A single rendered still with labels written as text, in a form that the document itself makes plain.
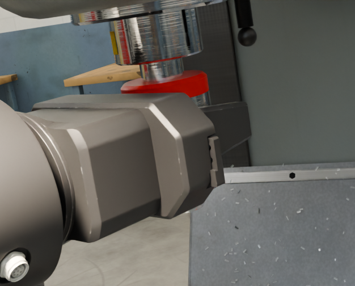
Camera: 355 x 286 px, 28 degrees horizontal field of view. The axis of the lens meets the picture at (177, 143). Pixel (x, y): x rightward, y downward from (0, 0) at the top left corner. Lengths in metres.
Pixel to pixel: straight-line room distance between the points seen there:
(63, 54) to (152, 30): 5.07
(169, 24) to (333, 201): 0.43
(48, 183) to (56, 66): 5.19
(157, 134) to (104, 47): 4.93
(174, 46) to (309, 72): 0.40
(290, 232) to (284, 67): 0.17
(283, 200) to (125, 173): 0.47
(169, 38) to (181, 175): 0.08
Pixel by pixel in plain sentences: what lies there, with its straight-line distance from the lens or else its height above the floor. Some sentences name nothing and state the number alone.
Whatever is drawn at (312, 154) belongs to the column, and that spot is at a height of 1.12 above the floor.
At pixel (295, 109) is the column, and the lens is 0.76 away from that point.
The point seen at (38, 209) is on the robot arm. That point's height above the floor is 1.24.
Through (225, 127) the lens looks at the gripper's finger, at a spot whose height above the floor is 1.24.
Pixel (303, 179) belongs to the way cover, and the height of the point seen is 1.10.
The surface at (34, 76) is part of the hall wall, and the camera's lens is 5.60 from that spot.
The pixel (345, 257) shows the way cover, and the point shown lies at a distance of 0.74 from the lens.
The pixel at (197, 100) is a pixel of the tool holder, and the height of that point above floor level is 1.26.
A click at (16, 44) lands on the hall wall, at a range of 5.64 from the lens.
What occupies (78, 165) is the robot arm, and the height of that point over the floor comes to 1.25.
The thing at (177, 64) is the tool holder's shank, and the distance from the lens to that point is 0.38.
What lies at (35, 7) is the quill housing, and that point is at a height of 1.32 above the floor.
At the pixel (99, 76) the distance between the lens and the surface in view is 4.35.
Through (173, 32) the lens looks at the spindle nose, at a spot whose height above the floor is 1.29.
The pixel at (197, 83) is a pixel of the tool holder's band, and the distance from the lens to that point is 0.37.
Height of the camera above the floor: 1.31
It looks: 12 degrees down
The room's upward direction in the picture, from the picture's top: 9 degrees counter-clockwise
